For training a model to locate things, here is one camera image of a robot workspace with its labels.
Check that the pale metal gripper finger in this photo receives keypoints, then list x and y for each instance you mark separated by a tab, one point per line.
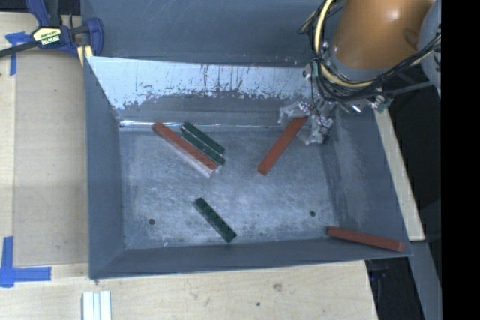
314	134
291	110

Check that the red-brown block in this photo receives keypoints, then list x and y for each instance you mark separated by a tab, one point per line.
183	148
365	238
282	146

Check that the dark green flat block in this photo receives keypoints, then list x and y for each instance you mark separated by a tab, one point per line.
204	149
205	138
214	220

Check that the grey metal bin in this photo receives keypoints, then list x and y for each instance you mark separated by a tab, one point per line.
243	198

